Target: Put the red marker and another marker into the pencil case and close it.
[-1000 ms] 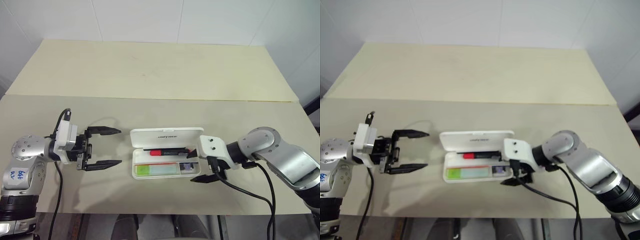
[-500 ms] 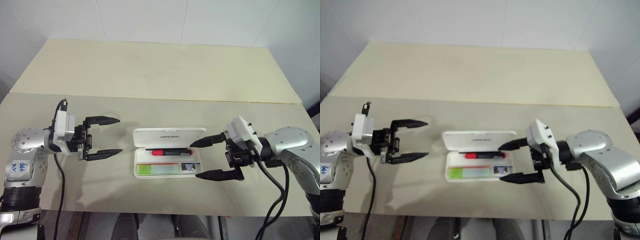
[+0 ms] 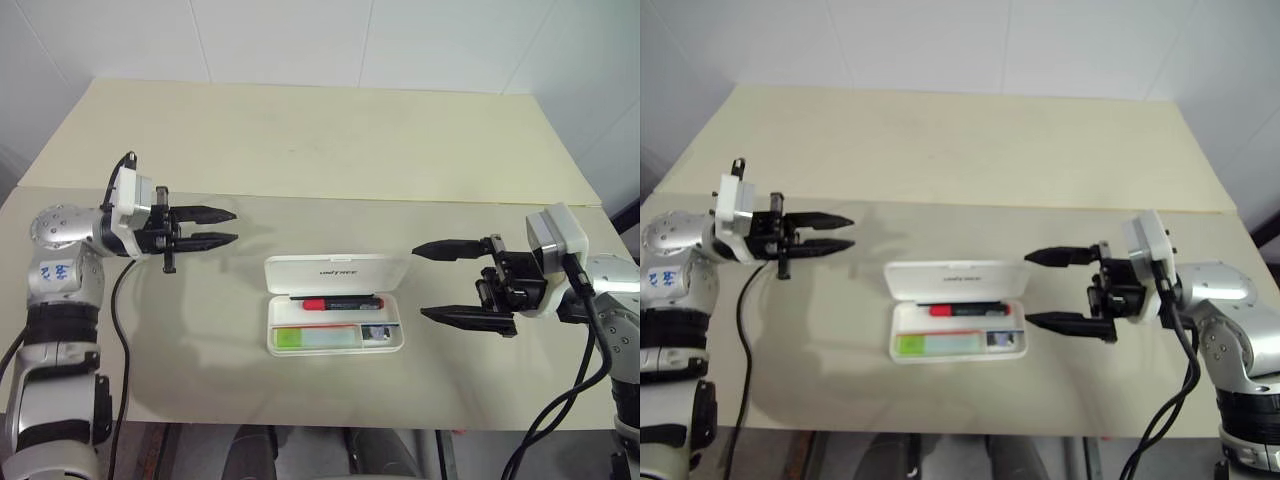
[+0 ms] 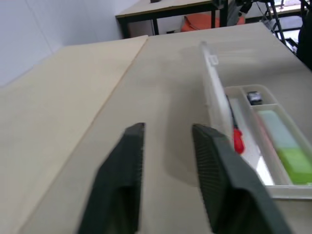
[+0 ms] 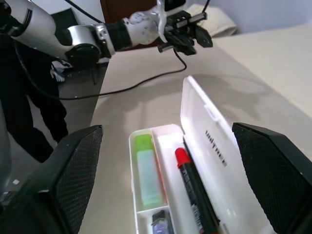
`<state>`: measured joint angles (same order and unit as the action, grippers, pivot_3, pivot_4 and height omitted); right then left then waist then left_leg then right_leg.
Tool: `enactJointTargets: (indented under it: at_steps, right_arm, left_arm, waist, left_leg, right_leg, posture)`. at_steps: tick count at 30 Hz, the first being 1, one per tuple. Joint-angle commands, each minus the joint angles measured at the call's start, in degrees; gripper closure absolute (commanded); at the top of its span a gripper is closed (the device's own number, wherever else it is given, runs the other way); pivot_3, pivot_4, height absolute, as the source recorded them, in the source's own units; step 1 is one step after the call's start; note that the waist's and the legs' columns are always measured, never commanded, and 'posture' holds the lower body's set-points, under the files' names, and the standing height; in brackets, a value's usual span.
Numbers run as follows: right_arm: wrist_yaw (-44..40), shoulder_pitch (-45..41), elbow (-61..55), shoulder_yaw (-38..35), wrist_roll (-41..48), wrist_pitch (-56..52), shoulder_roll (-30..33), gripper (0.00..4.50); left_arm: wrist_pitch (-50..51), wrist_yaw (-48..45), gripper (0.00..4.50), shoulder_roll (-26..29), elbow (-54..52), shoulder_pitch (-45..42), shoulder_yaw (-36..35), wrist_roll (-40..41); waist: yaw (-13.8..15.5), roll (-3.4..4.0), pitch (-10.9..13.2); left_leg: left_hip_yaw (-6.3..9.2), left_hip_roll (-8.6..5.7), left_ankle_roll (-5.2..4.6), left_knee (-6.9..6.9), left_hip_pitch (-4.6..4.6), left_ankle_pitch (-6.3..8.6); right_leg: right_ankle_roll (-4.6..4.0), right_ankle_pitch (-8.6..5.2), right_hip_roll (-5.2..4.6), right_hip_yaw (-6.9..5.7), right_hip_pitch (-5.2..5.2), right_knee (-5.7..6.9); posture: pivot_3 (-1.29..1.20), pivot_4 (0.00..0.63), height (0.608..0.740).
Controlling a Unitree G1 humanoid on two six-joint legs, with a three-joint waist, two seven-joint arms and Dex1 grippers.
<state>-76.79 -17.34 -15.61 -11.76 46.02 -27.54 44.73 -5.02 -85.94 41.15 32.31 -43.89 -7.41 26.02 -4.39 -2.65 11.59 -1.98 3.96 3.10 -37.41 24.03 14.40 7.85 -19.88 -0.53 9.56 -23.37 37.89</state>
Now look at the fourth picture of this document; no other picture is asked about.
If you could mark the red and black pen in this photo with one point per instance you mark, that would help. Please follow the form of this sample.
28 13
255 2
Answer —
238 141

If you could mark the white plastic pencil case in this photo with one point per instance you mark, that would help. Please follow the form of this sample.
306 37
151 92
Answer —
215 97

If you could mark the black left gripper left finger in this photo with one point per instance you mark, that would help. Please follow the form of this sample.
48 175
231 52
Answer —
119 180

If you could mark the black eraser with wrapper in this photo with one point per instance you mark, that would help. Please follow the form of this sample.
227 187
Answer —
255 98

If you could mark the orange object under table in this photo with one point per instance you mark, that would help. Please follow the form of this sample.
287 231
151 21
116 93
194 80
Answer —
197 23

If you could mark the dark rounded shape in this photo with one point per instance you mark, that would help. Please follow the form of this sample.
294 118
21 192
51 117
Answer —
306 44

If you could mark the small black object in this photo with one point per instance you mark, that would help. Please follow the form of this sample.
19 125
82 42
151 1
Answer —
155 1

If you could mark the black metal frame rack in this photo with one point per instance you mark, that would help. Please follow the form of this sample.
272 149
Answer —
278 22

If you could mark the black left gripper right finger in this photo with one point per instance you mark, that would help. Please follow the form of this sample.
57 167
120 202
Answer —
226 185

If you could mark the green highlighter pen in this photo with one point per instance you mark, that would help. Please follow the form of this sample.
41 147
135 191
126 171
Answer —
282 136

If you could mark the black framed wooden table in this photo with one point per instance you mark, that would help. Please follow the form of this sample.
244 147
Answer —
165 8

